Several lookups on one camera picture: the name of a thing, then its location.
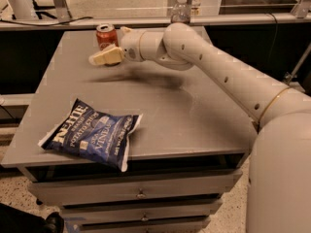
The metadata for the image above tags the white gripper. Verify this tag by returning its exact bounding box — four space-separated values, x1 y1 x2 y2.
88 26 145 66

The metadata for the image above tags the red coke can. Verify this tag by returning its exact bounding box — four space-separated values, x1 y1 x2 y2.
96 23 119 50

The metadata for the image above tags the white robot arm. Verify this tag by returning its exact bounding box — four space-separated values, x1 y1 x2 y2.
89 23 311 233

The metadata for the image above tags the blue potato chip bag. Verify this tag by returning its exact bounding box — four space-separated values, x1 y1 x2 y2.
38 99 142 172

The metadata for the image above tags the clear plastic water bottle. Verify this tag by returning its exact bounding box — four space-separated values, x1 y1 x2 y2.
171 0 190 24

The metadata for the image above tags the grey drawer cabinet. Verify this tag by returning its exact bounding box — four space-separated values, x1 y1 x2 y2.
0 26 263 233

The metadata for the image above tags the top grey drawer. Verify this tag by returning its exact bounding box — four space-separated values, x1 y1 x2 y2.
29 169 242 206

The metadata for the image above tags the grey drawer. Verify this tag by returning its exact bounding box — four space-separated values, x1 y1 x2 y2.
29 169 242 206
80 216 210 233
62 197 223 224

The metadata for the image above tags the middle grey drawer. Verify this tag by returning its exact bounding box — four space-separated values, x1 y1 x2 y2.
62 197 223 224

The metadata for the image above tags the black shoe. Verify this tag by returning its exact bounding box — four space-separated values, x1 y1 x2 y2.
44 212 64 233

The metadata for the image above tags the bottom grey drawer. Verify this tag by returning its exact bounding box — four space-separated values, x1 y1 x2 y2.
80 216 210 233

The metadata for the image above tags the black cable on rail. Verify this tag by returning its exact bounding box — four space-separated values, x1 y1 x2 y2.
0 16 94 27

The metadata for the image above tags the grey metal rail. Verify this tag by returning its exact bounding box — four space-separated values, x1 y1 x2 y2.
0 13 311 31

